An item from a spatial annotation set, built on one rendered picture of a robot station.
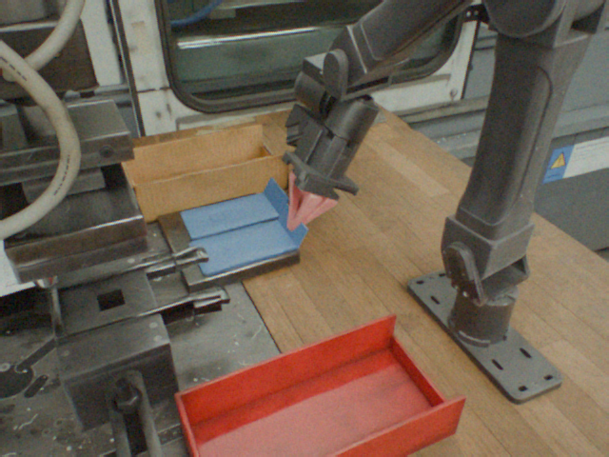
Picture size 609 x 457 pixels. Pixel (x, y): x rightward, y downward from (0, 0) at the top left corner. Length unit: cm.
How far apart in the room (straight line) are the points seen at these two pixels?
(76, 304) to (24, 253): 18
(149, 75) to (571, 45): 80
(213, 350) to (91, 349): 15
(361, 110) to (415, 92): 69
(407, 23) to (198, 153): 48
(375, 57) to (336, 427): 39
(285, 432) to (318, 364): 8
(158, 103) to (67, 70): 70
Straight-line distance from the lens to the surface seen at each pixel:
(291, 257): 74
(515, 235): 60
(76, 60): 45
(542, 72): 50
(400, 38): 61
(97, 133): 49
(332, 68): 66
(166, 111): 115
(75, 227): 45
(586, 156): 195
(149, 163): 94
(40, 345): 71
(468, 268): 59
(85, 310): 61
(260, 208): 82
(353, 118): 69
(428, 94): 140
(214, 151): 96
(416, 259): 78
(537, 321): 74
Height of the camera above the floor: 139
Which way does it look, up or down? 38 degrees down
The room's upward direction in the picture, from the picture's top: straight up
